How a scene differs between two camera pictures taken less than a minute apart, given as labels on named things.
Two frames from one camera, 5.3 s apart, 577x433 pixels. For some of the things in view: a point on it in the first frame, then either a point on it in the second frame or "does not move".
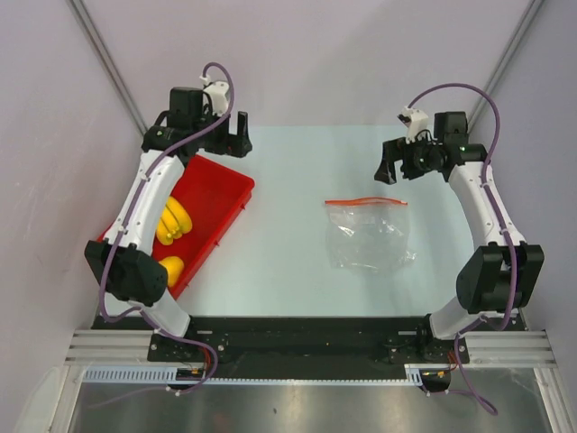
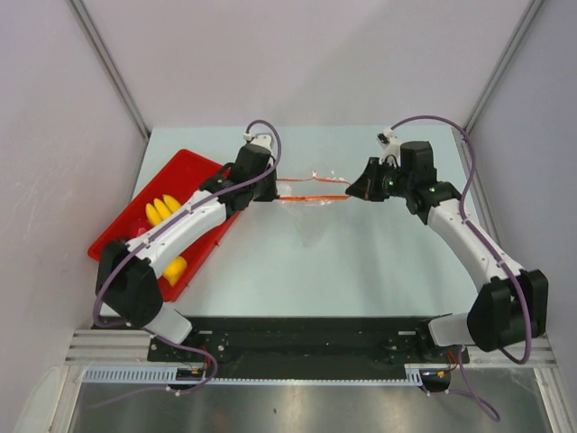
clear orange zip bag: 369,233 to 307,199
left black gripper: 235,145 to 270,193
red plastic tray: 215,198 does not move
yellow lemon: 174,266 does not move
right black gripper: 395,151 to 368,188
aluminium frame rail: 487,349 does not move
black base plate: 315,347 does not move
